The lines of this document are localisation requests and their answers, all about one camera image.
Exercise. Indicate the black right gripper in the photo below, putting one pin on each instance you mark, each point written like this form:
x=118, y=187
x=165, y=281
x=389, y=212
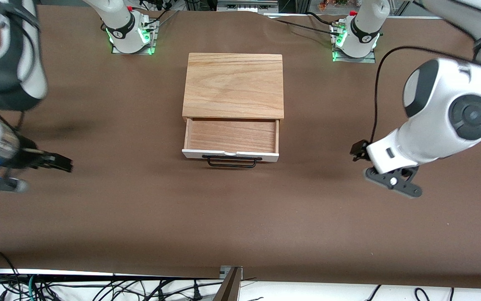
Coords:
x=29, y=158

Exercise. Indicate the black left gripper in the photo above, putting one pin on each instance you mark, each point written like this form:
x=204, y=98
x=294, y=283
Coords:
x=358, y=150

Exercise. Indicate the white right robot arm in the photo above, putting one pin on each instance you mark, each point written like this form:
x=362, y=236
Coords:
x=6, y=75

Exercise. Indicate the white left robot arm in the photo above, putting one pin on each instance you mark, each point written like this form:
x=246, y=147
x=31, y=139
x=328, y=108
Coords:
x=441, y=108

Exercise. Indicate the wooden drawer cabinet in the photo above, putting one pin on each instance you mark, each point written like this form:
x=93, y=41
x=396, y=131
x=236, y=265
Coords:
x=234, y=83

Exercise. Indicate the brown table cloth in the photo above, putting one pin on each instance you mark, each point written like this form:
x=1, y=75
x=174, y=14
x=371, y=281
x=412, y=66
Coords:
x=240, y=217

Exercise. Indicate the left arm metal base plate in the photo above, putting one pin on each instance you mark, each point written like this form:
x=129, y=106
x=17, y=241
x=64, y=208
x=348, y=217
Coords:
x=353, y=59

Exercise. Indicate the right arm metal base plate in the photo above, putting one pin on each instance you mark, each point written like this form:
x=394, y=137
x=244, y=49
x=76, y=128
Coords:
x=153, y=39

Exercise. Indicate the aluminium frame bar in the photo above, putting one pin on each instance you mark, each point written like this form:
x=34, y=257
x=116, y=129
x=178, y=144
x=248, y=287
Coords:
x=246, y=5

